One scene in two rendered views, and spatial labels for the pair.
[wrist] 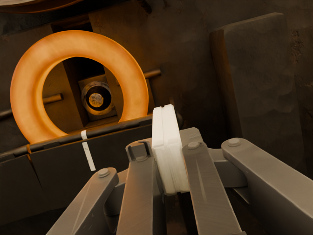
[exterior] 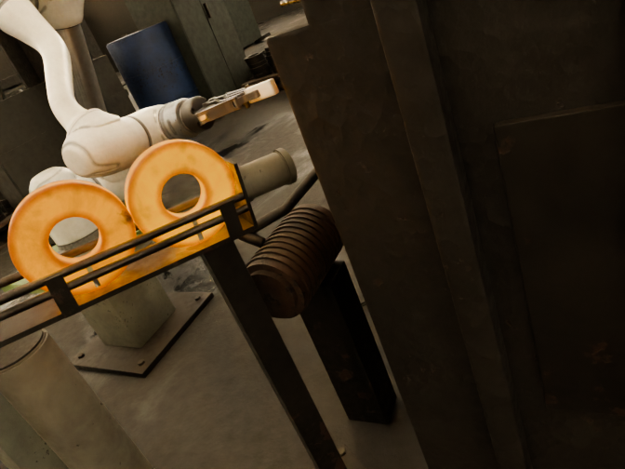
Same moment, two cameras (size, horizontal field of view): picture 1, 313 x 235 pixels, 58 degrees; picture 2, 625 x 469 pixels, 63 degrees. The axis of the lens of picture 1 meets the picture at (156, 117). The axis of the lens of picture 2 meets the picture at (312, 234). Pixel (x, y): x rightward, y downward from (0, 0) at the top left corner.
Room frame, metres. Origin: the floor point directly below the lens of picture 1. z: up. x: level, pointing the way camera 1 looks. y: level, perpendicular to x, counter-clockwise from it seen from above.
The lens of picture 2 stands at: (0.70, -0.92, 0.93)
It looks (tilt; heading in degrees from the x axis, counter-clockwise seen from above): 27 degrees down; 121
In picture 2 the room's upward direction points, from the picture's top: 22 degrees counter-clockwise
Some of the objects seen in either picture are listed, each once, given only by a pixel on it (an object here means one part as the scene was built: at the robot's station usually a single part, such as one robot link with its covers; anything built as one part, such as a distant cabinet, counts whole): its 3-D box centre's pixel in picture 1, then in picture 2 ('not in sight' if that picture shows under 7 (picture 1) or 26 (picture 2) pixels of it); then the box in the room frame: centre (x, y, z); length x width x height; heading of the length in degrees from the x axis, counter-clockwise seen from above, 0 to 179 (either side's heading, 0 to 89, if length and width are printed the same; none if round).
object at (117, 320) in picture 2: not in sight; (122, 299); (-0.74, 0.10, 0.16); 0.40 x 0.40 x 0.31; 85
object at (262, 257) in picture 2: not in sight; (330, 337); (0.23, -0.22, 0.27); 0.22 x 0.13 x 0.53; 86
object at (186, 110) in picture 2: not in sight; (206, 111); (0.01, 0.01, 0.72); 0.09 x 0.08 x 0.07; 176
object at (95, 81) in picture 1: (112, 86); not in sight; (0.64, 0.08, 0.74); 0.30 x 0.06 x 0.07; 176
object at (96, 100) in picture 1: (105, 92); not in sight; (0.55, 0.08, 0.74); 0.17 x 0.04 x 0.04; 176
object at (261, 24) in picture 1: (255, 107); not in sight; (0.39, -0.14, 0.68); 0.11 x 0.08 x 0.24; 176
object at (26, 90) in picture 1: (81, 100); not in sight; (0.39, 0.09, 0.75); 0.18 x 0.03 x 0.18; 87
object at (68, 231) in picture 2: not in sight; (64, 202); (-0.73, 0.12, 0.54); 0.18 x 0.16 x 0.22; 78
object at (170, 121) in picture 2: not in sight; (183, 119); (-0.06, 0.01, 0.72); 0.09 x 0.06 x 0.09; 86
